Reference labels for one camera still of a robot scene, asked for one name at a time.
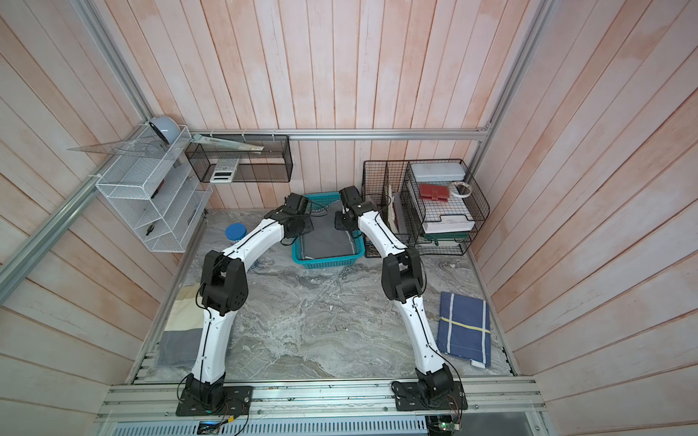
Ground plain grey pillowcase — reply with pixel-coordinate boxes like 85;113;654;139
300;201;356;261

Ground beige and grey pillowcase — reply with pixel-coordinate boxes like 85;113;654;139
157;284;204;367

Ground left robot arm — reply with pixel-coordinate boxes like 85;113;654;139
184;194;313;412

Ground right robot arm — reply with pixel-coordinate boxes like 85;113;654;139
336;186;454;406

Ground teal plastic basket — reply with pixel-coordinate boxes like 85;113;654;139
292;192;365;269

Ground navy blue striped pillowcase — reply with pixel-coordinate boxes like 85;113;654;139
436;292;492;369

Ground clear pencil jar blue lid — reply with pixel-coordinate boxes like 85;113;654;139
225;223;248;243

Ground white flat box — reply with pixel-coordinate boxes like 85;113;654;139
410;162;466;183

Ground white calculator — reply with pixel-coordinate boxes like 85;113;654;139
210;158;239;183

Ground red wallet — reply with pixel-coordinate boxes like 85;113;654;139
419;183;450;202

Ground white tape roll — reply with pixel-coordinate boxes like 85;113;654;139
450;182;473;199

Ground white paper tray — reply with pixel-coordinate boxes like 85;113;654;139
408;183;476;234

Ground clear long ruler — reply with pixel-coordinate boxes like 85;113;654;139
191;134;265;153

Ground clear triangle ruler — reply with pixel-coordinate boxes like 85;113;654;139
69;136;170;159

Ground black wire wall basket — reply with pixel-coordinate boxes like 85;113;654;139
185;134;294;183

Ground black wire desk organizer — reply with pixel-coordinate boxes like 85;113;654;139
361;158;490;256

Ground white mesh wall shelf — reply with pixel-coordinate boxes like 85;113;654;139
96;125;212;254

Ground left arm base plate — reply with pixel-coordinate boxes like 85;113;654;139
176;383;254;418

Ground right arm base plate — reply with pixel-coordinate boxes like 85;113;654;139
390;381;468;412

